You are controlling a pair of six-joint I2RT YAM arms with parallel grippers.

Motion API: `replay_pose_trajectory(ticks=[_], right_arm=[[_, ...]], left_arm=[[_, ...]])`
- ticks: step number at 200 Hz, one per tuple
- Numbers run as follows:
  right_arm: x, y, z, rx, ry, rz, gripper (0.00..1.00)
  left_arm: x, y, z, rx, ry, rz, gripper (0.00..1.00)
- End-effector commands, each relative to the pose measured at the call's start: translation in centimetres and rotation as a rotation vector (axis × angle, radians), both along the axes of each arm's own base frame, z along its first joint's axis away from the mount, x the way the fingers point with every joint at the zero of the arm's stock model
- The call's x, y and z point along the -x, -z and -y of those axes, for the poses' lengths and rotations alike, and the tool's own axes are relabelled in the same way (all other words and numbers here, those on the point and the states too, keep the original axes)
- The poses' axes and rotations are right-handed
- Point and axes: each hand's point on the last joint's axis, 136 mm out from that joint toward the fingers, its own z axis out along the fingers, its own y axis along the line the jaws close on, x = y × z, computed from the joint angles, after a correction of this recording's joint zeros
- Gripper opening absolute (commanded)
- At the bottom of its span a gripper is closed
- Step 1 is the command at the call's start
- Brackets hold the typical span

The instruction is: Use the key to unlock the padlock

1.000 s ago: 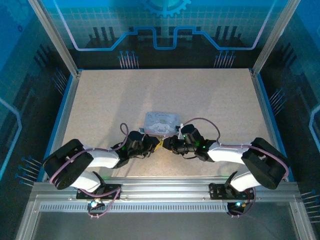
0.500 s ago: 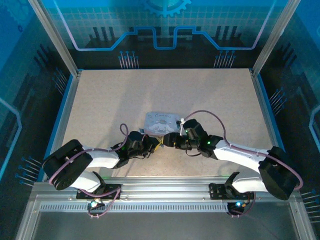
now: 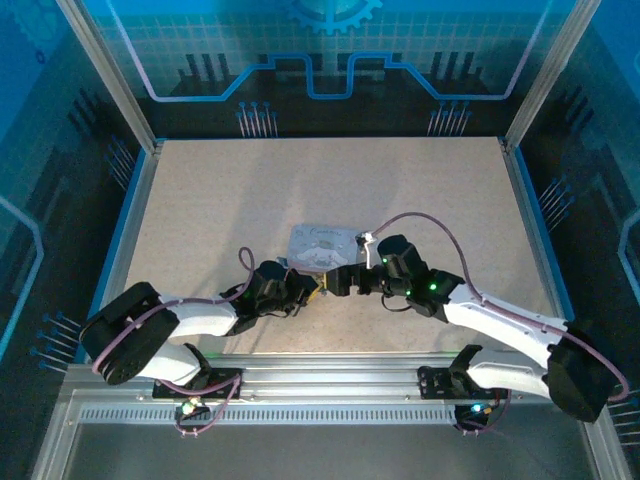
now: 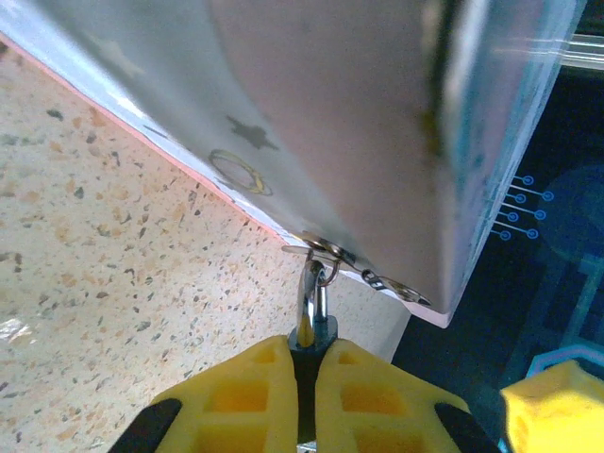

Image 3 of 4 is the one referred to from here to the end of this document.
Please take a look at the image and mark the slotted grey cable duct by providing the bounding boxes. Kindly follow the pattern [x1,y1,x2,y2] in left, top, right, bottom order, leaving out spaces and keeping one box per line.
[78,407,467,424]

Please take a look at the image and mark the cartoon print tin box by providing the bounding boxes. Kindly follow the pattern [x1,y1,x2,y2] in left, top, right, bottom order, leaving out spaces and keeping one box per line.
[287,223,369,276]

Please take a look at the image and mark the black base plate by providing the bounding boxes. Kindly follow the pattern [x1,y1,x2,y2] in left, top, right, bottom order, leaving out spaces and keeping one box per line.
[416,363,501,402]
[151,367,245,401]

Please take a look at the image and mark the aluminium frame post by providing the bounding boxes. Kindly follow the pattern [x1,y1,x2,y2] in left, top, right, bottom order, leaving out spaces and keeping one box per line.
[501,0,604,152]
[55,0,165,152]

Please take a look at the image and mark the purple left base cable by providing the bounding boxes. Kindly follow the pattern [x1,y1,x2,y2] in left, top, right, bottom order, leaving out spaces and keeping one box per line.
[158,372,244,439]

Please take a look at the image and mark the left base circuit board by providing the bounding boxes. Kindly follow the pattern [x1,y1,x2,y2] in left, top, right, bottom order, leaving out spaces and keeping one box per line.
[174,397,212,422]

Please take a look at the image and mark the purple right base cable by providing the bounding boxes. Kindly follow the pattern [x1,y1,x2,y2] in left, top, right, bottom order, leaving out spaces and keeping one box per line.
[457,389,514,437]

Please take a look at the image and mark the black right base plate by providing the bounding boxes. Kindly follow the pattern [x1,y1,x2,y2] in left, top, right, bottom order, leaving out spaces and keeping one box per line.
[416,363,501,402]

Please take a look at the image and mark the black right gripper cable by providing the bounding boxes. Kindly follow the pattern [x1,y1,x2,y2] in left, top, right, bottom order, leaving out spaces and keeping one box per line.
[379,292,414,315]

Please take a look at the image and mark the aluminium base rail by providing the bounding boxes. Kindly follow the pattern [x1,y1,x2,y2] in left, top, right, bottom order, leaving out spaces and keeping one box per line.
[64,352,576,404]

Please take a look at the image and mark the base circuit board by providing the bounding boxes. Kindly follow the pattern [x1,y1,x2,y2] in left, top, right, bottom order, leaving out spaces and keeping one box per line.
[453,399,501,427]
[174,397,212,422]

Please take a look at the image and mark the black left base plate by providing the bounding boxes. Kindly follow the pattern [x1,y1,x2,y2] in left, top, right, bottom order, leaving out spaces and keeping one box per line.
[151,367,245,401]

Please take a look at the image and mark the right base circuit board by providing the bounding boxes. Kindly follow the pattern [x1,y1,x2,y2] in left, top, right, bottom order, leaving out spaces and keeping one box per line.
[453,399,501,427]

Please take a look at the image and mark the aluminium table side rail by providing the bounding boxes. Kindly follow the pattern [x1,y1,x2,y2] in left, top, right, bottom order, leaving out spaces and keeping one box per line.
[498,137,572,329]
[88,139,165,321]

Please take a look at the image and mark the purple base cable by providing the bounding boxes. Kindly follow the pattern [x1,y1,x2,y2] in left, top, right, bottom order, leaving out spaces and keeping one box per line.
[158,372,244,439]
[457,389,514,437]

